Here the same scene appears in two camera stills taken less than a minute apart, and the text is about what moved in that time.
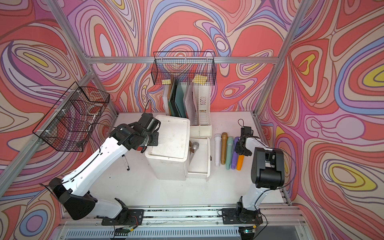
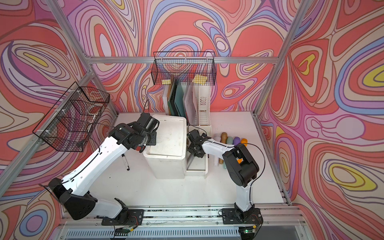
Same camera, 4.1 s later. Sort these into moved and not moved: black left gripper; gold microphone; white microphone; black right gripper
Moved: black right gripper
Not moved: gold microphone; black left gripper; white microphone
